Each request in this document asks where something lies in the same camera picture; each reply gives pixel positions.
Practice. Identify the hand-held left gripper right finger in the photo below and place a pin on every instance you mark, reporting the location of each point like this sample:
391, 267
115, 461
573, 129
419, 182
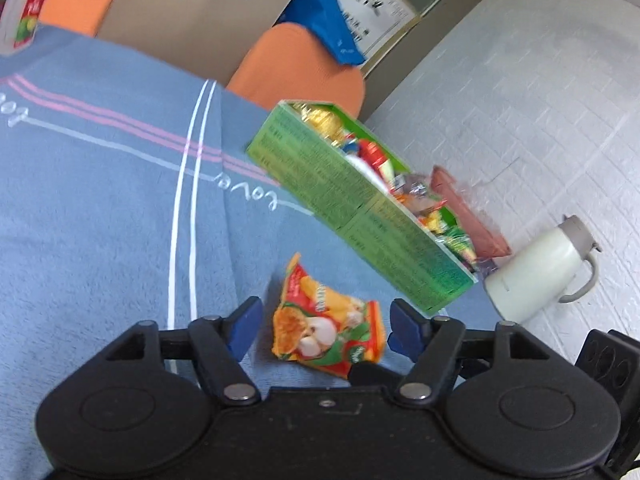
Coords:
405, 330

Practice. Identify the blue bag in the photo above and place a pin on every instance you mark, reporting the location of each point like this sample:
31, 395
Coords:
320, 15

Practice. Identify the green cardboard box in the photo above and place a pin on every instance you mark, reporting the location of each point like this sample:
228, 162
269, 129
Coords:
320, 180

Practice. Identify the brown paper bag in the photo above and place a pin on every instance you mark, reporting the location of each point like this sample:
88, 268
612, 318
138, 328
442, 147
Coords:
190, 15

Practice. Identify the pink plastic bowl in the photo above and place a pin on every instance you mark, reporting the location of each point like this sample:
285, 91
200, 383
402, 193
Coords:
465, 210

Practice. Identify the calligraphy wall poster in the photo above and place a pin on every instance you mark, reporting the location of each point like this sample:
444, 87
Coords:
370, 0

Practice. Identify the large yellow snack packet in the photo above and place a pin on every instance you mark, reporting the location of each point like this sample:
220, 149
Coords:
320, 119

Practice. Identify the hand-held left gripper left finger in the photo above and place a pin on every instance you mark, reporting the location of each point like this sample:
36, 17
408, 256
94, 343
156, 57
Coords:
246, 325

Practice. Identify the white bottle red label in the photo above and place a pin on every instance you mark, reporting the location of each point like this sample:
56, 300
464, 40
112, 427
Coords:
30, 5

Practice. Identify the red snack packet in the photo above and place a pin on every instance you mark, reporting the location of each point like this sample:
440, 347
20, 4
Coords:
374, 152

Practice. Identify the white thermos jug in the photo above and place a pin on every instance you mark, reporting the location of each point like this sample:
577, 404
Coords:
540, 270

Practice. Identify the orange green snack packet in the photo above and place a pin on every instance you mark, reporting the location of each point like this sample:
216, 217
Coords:
320, 325

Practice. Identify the blue tablecloth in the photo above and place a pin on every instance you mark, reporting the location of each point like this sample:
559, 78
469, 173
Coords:
100, 210

